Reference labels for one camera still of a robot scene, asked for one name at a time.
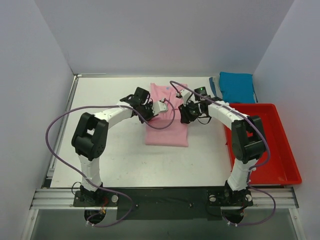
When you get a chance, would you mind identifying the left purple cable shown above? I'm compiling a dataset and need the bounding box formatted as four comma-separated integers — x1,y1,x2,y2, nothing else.
44,97,176,228

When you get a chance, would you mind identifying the folded teal t shirt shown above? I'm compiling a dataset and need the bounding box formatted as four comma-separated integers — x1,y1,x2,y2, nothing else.
219,72,256,104

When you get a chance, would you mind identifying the pink t shirt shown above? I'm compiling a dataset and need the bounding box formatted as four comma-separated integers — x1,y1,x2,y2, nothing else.
144,83,189,147

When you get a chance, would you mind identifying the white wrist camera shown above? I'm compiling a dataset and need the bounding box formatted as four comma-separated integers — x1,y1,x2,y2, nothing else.
176,89,193,106
151,99,168,116

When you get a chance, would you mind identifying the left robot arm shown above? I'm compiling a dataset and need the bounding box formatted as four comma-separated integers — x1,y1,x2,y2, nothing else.
71,87,155,206

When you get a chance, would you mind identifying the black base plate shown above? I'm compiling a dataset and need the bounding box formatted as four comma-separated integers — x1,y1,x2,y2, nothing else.
73,186,253,221

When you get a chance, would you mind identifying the folded blue grey t shirt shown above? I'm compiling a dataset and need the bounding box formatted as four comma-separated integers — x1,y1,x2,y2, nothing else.
209,76,223,99

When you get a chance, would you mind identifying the red plastic tray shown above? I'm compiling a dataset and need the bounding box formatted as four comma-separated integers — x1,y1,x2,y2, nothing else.
230,103,302,186

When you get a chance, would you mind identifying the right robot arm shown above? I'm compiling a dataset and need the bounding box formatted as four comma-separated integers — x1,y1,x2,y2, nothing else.
176,87,270,205

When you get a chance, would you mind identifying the aluminium frame rail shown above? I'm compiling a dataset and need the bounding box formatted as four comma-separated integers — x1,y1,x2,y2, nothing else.
30,187,299,210

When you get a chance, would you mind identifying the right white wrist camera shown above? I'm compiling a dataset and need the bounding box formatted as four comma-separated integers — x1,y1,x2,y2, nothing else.
176,89,193,106

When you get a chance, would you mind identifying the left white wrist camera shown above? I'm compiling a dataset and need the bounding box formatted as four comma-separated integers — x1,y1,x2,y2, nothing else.
151,99,168,116

